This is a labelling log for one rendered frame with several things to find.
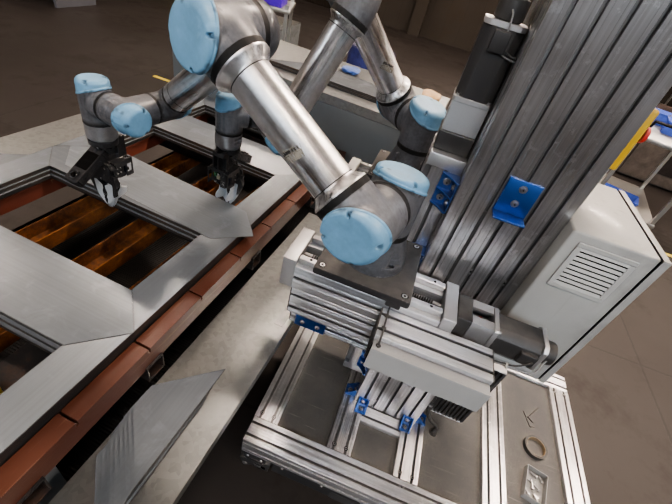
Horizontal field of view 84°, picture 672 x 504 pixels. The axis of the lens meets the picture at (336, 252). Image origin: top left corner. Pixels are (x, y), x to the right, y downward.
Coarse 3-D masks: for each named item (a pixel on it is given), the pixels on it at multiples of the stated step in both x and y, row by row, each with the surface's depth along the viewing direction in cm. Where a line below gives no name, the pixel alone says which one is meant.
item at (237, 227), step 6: (240, 216) 120; (246, 216) 120; (234, 222) 117; (240, 222) 118; (246, 222) 118; (222, 228) 114; (228, 228) 114; (234, 228) 115; (240, 228) 115; (246, 228) 116; (216, 234) 111; (222, 234) 112; (228, 234) 112; (234, 234) 113; (240, 234) 113
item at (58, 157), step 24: (192, 144) 150; (48, 168) 118; (0, 192) 107; (96, 192) 116; (288, 192) 138; (144, 216) 114; (264, 216) 126; (192, 240) 111; (240, 240) 115; (0, 312) 79; (24, 336) 78; (24, 432) 64; (0, 456) 61
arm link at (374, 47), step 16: (368, 32) 101; (384, 32) 104; (368, 48) 104; (384, 48) 106; (368, 64) 110; (384, 64) 109; (384, 80) 113; (400, 80) 115; (384, 96) 118; (400, 96) 116; (384, 112) 124
